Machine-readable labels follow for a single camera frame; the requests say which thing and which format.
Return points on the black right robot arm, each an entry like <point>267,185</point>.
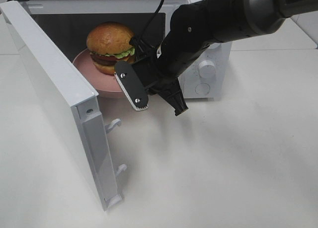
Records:
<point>193,28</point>

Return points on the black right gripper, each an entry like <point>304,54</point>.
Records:
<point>154,74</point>

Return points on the pink plate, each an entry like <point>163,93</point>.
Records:
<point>106,85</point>

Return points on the white microwave door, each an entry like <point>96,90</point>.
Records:
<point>69,102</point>

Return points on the round door release button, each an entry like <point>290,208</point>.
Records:
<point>202,89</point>

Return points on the white lower timer knob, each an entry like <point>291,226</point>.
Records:
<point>207,69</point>

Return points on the burger with lettuce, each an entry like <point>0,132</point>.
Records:
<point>109,43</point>

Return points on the white microwave oven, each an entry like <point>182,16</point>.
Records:
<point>57,29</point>

